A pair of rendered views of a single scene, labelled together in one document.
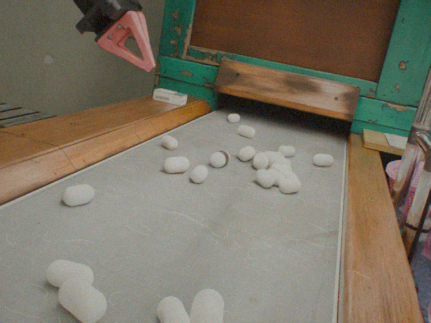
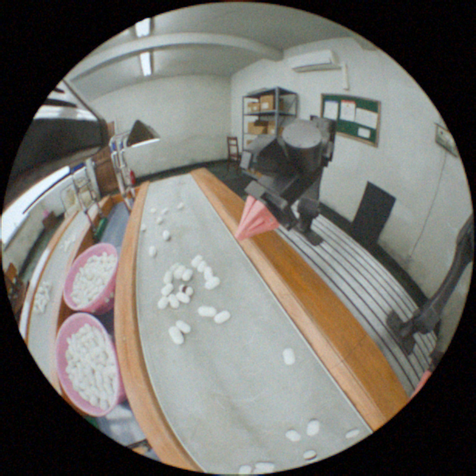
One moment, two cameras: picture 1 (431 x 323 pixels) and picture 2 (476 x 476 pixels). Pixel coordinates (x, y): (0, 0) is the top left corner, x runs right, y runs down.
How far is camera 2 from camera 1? 0.41 m
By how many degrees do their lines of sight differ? 114
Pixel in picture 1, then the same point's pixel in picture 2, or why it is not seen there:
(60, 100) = not seen: outside the picture
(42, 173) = (319, 348)
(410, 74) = not seen: outside the picture
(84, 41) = not seen: outside the picture
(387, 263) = (137, 402)
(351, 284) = (141, 375)
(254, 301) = (173, 361)
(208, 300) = (174, 331)
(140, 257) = (225, 352)
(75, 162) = (334, 370)
